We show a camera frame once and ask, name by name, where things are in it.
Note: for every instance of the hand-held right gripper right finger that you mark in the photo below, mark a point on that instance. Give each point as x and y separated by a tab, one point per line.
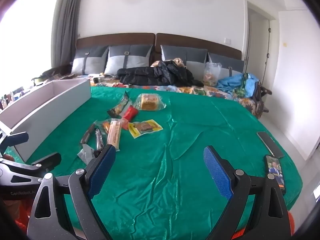
217	172

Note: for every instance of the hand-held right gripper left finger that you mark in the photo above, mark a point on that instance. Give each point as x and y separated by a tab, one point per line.
100	172

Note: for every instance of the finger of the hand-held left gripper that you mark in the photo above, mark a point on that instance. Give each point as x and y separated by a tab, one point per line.
51	160
17	138

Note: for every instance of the long pale stick packet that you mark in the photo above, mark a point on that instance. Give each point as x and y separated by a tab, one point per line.
114	132

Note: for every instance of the small clear orange snack packet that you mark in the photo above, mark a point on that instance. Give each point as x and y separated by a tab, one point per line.
106	127

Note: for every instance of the long white box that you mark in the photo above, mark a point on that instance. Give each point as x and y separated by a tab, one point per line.
50	105

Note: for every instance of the clear bread packet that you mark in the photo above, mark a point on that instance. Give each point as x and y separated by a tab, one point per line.
148	102

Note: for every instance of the small grey packet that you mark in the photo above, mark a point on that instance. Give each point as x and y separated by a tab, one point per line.
86	153

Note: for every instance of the dark snack bar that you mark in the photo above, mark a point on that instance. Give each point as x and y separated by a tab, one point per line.
87	133
99	141

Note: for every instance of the orange garment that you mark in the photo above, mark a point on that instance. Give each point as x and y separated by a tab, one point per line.
12	217

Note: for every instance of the assorted small bottles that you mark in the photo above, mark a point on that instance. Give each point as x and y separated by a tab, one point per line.
11	97

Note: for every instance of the green satin blanket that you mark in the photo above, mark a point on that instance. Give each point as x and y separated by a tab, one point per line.
162	167

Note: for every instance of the smartphone with lit screen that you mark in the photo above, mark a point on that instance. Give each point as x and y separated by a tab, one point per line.
275	173

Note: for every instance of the dark smartphone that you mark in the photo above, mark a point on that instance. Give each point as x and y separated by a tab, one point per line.
270	144

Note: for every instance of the yellow snack packet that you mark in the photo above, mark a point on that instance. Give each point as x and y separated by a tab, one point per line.
143	127

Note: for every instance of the red snack packet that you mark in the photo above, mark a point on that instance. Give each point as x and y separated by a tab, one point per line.
130	113

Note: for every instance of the dark orange-print snack packet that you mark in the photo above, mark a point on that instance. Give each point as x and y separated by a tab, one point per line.
120	106

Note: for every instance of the dark cloth pile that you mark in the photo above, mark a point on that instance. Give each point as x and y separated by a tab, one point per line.
53	72

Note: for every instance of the blue crumpled cloth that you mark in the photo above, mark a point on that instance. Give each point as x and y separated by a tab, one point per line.
232	83

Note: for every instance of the small white device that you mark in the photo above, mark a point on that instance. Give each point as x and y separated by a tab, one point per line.
97	80

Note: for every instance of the clear plastic bag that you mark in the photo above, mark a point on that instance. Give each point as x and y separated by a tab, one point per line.
212	73

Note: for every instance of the black puffer jacket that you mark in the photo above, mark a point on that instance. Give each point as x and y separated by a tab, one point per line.
160	76

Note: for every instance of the beige fluffy cloth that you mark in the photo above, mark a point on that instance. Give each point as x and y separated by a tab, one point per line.
179	62

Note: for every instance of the grey curtain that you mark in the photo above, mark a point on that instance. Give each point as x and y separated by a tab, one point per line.
66	22

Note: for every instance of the white door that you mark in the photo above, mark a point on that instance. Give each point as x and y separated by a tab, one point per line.
258	42

